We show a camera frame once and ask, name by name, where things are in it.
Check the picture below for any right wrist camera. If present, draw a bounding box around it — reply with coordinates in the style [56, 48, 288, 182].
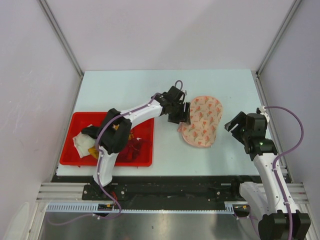
[256, 105, 270, 123]

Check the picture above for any yellow garment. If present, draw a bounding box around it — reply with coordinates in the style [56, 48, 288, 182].
[88, 130, 135, 160]

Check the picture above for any white garment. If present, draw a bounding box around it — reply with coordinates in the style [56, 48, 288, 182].
[72, 131, 95, 159]

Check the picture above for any white slotted cable duct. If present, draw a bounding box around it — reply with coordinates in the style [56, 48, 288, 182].
[46, 202, 234, 215]

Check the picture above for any red plastic bin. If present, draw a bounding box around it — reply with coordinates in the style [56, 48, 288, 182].
[59, 112, 154, 167]

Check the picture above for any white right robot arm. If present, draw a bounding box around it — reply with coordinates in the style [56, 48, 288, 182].
[224, 111, 312, 240]

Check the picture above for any left aluminium frame post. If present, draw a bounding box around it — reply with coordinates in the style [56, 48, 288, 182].
[36, 0, 84, 79]

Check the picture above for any aluminium frame post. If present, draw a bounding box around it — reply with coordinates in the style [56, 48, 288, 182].
[36, 0, 84, 79]
[255, 0, 305, 76]

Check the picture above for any dark red garment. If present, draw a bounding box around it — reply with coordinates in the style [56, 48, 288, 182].
[117, 137, 151, 163]

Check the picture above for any right aluminium frame post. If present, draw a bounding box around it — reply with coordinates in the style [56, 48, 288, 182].
[255, 0, 305, 76]

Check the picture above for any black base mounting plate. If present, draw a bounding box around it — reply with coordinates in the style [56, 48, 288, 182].
[82, 175, 253, 204]

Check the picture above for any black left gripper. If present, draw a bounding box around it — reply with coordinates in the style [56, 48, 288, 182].
[168, 101, 191, 125]

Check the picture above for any black garment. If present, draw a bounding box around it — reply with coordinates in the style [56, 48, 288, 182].
[81, 125, 99, 139]

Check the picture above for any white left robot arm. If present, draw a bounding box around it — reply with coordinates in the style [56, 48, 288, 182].
[93, 85, 191, 200]

